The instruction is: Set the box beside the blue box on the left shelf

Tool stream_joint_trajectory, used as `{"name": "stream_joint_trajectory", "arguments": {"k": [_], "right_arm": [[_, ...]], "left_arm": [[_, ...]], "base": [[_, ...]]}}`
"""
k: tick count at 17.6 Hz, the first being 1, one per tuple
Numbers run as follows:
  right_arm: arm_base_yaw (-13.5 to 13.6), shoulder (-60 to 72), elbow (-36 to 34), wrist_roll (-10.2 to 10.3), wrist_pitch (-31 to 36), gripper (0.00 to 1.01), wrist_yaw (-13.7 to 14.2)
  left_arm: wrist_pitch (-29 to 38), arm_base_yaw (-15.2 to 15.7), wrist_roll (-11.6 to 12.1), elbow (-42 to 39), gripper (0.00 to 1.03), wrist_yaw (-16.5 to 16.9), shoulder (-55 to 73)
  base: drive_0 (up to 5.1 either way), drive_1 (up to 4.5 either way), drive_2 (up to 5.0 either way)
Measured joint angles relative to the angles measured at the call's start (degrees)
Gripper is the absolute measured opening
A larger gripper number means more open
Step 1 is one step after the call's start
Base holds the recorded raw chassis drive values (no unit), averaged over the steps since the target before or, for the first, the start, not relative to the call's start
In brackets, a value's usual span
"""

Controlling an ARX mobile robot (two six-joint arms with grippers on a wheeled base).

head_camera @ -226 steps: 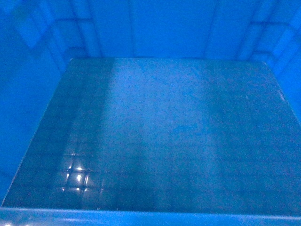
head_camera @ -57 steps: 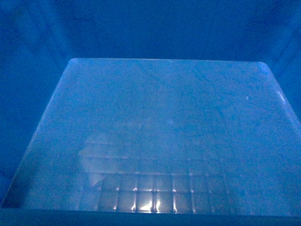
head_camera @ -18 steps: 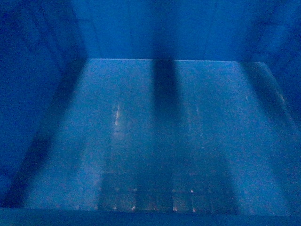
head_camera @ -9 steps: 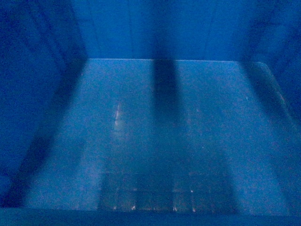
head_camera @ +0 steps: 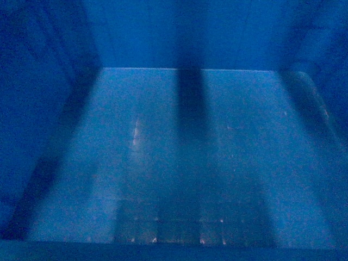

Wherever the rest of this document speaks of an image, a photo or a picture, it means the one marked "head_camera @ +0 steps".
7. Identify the large blue plastic crate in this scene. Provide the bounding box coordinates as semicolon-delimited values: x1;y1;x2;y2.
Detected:
1;1;347;260

